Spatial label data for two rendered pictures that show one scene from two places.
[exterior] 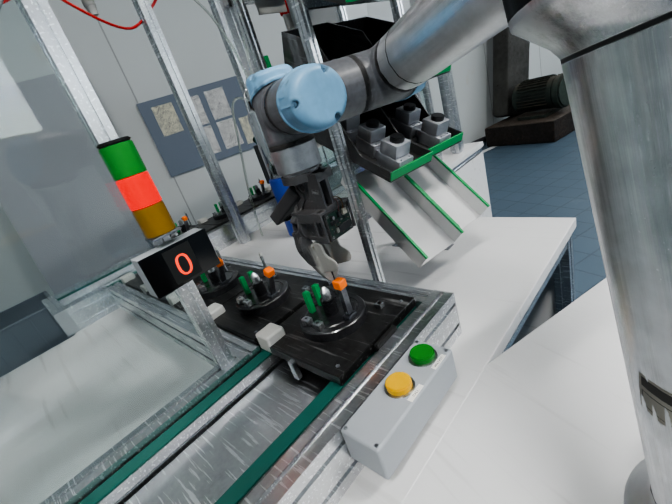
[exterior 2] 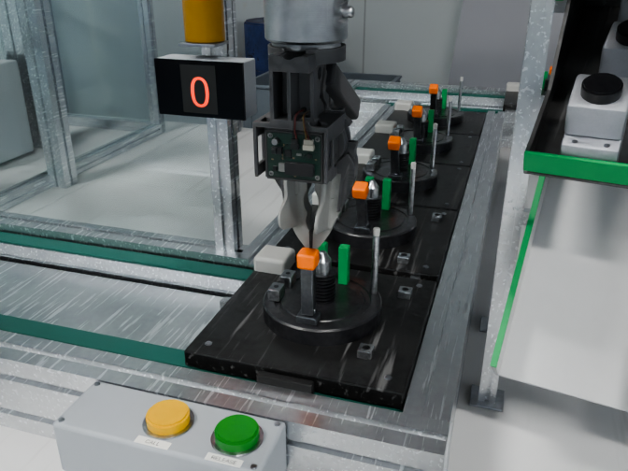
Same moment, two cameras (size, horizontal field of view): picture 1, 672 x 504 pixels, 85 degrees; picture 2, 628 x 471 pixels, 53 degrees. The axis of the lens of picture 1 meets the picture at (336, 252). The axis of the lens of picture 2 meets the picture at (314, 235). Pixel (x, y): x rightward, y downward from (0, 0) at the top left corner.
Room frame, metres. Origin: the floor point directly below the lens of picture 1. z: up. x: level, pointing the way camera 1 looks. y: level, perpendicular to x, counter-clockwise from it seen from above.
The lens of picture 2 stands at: (0.30, -0.49, 1.36)
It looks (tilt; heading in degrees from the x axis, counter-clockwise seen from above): 24 degrees down; 58
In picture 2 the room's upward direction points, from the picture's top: straight up
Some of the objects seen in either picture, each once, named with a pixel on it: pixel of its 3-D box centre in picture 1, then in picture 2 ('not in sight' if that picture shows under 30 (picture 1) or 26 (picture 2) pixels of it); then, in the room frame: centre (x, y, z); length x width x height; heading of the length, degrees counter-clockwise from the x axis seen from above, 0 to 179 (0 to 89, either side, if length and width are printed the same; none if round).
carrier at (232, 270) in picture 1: (213, 274); (401, 158); (1.03, 0.37, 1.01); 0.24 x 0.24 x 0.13; 40
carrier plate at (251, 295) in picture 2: (336, 323); (321, 319); (0.65, 0.05, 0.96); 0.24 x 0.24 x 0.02; 40
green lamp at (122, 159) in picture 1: (123, 160); not in sight; (0.62, 0.27, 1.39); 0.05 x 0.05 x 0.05
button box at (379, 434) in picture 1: (403, 400); (171, 446); (0.43, -0.03, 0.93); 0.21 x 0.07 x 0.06; 130
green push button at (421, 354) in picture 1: (422, 355); (236, 435); (0.47, -0.08, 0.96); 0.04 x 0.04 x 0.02
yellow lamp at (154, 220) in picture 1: (154, 219); (204, 20); (0.62, 0.27, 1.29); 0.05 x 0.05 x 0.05
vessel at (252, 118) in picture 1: (269, 131); not in sight; (1.65, 0.11, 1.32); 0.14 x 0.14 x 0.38
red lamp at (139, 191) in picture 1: (139, 190); not in sight; (0.62, 0.27, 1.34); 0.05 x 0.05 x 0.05
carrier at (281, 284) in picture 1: (258, 285); (371, 204); (0.84, 0.21, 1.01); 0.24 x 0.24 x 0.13; 40
